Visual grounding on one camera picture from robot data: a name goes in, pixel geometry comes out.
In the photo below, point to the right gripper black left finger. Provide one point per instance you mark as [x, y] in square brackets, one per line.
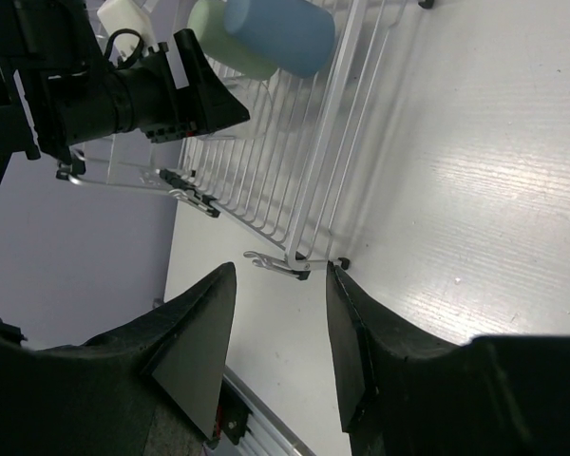
[160, 374]

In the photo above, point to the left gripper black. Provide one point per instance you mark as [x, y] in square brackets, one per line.
[144, 97]

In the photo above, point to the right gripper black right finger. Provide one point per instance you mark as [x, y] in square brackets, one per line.
[357, 324]

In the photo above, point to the light green cup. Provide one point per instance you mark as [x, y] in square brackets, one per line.
[206, 20]

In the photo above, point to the blue cup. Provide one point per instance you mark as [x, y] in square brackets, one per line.
[296, 36]

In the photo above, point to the clear glass cup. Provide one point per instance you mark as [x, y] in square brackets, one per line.
[246, 114]

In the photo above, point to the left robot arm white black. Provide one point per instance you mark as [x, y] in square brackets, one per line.
[42, 42]

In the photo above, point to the silver wire dish rack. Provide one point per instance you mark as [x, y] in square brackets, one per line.
[288, 174]

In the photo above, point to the aluminium rail frame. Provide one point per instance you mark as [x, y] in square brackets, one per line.
[248, 426]

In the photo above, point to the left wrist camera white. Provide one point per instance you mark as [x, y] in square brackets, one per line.
[125, 14]

